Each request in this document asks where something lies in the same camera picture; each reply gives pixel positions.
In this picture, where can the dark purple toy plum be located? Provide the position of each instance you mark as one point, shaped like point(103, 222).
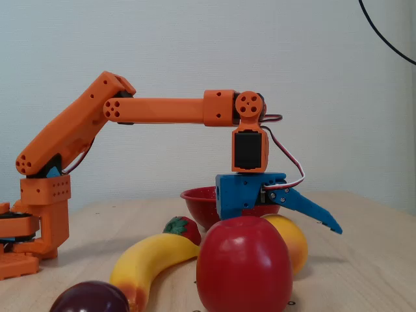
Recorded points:
point(89, 299)

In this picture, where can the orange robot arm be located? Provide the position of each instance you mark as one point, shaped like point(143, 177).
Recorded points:
point(156, 110)

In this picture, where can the red speckled bowl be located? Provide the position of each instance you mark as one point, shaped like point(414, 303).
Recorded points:
point(198, 208)

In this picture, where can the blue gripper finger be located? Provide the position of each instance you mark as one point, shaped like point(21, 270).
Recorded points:
point(305, 206)

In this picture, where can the red toy strawberry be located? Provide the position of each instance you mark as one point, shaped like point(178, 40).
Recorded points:
point(191, 231)

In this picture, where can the orange robot base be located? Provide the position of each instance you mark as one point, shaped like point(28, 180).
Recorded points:
point(48, 208)

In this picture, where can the red toy apple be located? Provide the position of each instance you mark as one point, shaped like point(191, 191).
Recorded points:
point(243, 266)

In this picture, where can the orange yellow toy peach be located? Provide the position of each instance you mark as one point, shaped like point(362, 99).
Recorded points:
point(294, 243)

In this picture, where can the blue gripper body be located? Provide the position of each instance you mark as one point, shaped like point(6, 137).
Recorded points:
point(238, 195)

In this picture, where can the yellow toy banana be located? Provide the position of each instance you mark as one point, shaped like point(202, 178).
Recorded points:
point(146, 260)

